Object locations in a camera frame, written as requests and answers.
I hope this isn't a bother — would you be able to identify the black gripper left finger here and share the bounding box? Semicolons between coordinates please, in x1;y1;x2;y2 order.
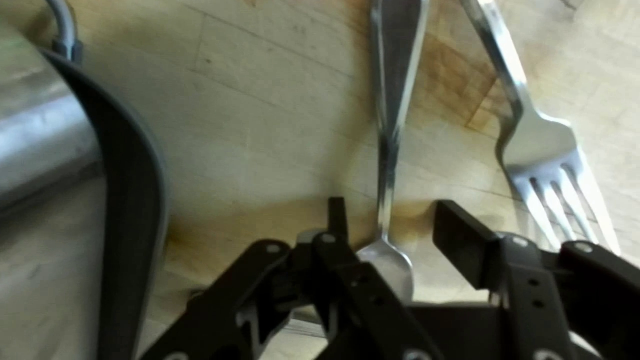
139;195;446;360

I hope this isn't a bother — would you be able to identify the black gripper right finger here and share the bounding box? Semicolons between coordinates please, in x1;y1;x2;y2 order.
432;197;640;360

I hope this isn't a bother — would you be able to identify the silver fork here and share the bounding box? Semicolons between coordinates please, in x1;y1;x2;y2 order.
459;0;624;258

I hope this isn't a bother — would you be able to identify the silver spoon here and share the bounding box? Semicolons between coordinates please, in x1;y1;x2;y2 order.
354;0;432;305

